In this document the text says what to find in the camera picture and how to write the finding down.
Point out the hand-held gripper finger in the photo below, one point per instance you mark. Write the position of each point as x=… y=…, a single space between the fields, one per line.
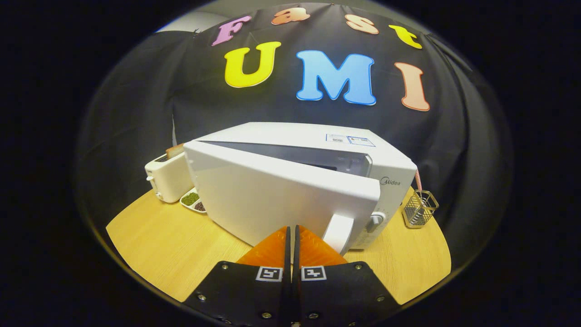
x=286 y=295
x=297 y=295

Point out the white microwave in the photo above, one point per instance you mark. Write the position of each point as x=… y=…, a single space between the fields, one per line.
x=272 y=195

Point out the white divided bean dish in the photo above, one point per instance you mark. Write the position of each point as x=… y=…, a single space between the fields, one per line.
x=191 y=200

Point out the cream toaster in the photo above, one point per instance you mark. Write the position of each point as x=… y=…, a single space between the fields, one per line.
x=168 y=179

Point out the pink striped straw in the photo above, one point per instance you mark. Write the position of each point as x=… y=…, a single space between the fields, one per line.
x=417 y=180

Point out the toasted bread slice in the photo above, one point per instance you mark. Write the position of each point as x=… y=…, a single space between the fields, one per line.
x=174 y=151

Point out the black backdrop cloth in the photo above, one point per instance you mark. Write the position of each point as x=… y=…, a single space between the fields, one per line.
x=136 y=113

